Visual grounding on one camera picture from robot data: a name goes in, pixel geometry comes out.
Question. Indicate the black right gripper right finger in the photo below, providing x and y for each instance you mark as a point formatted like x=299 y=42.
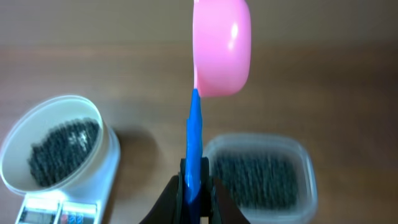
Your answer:
x=216 y=203

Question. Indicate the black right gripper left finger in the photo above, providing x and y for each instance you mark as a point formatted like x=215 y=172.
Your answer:
x=168 y=207

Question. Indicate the pink scoop blue handle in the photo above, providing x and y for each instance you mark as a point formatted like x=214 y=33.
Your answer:
x=221 y=47

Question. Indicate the white digital kitchen scale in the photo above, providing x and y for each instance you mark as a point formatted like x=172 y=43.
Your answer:
x=83 y=203

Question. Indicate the black beans in bowl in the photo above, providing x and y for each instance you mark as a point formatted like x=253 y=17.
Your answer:
x=63 y=150

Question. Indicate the white bowl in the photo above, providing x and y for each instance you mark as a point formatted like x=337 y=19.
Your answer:
x=33 y=127

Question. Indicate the black beans in container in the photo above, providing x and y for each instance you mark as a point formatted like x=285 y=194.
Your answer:
x=263 y=181

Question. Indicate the clear plastic bean container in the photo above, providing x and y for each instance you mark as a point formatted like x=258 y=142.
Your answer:
x=256 y=143

